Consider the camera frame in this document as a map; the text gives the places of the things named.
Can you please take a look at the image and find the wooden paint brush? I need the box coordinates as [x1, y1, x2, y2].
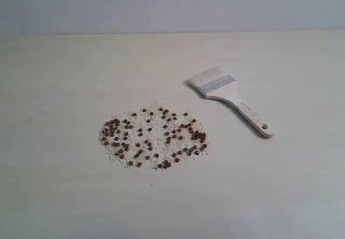
[187, 67, 274, 138]

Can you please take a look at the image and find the pile of pellets and grains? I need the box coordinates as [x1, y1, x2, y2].
[98, 101, 210, 170]

